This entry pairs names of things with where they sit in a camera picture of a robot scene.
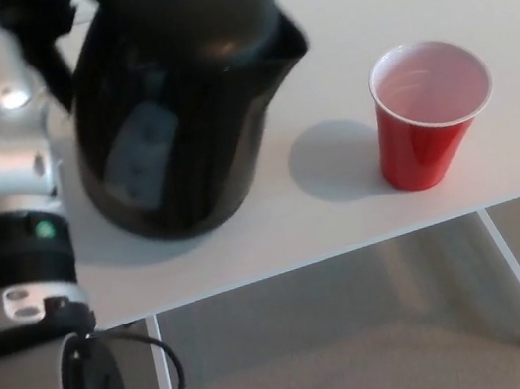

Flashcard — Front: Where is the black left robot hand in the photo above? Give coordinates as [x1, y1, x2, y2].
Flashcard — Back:
[0, 0, 88, 68]

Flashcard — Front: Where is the black electric kettle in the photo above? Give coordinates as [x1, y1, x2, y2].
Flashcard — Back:
[11, 0, 340, 264]

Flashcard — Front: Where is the red plastic cup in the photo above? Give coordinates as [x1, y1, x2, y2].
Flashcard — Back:
[360, 29, 510, 195]

